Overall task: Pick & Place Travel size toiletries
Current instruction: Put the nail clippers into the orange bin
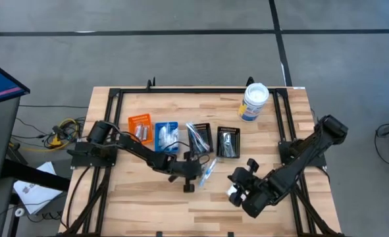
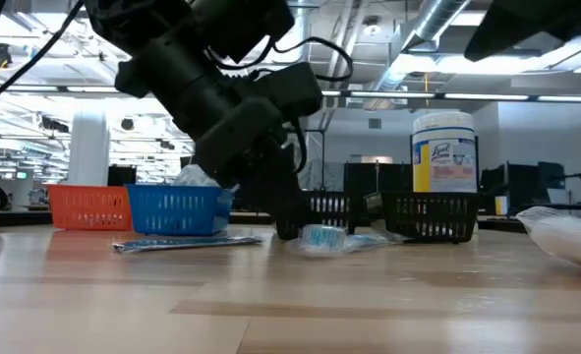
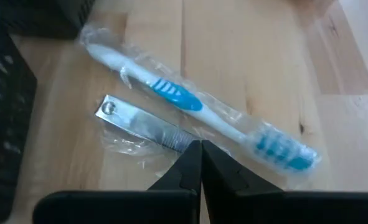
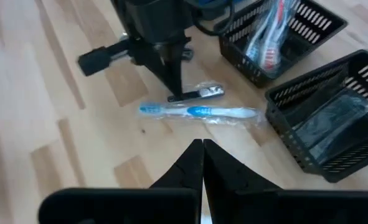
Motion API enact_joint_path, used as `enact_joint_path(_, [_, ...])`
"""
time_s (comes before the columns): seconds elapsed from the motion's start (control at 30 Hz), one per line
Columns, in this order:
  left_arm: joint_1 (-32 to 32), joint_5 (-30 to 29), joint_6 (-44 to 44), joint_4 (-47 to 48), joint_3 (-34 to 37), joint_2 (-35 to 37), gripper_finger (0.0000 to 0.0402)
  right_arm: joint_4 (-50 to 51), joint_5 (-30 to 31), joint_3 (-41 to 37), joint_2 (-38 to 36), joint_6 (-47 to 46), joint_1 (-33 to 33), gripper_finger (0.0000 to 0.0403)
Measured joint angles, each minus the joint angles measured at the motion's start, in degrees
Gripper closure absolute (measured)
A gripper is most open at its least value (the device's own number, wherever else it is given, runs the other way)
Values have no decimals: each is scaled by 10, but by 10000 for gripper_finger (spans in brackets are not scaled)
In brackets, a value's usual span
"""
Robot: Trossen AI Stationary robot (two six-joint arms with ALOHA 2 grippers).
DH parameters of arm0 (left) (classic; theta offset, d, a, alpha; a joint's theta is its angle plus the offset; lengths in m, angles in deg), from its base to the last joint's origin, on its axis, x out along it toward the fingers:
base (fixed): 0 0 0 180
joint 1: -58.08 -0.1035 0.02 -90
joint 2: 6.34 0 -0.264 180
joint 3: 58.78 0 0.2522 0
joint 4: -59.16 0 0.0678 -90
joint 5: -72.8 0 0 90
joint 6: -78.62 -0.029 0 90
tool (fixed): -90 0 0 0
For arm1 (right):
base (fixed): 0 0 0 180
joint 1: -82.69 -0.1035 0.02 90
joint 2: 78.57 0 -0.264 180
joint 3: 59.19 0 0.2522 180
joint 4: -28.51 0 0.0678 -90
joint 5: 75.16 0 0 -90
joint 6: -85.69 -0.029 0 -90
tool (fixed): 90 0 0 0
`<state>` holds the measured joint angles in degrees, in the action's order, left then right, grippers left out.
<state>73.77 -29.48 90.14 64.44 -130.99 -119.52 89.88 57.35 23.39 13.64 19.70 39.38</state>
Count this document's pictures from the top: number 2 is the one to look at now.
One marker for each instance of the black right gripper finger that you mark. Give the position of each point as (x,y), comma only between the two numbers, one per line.
(526,24)

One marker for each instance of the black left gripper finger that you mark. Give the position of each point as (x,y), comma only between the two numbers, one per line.
(285,196)

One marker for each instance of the small bagged blue floss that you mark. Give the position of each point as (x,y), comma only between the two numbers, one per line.
(322,238)

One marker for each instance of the bag of white cotton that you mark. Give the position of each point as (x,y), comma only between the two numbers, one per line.
(194,176)

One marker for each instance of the blue plastic basket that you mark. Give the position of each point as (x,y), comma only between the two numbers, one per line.
(177,209)

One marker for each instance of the bagged black comb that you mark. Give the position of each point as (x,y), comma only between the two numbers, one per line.
(187,243)

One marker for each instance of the bag of cotton swabs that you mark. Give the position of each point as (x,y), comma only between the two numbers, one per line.
(570,238)

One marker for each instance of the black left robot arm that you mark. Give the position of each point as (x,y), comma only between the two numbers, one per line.
(172,69)

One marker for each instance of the black plastic basket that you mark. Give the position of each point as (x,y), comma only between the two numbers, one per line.
(432,216)
(336,209)

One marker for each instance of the dark grey partition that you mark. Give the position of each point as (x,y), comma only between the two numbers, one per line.
(368,177)

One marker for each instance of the black monitor back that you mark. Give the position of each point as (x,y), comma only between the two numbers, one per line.
(122,176)

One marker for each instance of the overhead light strip bar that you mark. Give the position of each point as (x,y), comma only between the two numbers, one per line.
(418,94)

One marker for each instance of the white building column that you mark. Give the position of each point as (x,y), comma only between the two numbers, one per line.
(88,147)

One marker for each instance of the black desk monitor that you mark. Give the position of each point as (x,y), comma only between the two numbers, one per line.
(550,176)

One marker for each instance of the Lysol wipes canister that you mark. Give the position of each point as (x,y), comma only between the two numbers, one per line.
(445,157)

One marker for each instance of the orange plastic basket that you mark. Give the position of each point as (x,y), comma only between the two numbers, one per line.
(88,206)

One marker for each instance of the yellow white cup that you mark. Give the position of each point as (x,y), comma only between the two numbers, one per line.
(501,205)

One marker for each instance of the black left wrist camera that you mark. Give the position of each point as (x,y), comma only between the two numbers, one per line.
(290,91)

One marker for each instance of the silver ventilation duct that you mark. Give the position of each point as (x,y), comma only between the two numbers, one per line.
(304,29)
(437,19)

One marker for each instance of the black aluminium table frame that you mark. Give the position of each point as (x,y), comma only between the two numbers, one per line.
(15,216)

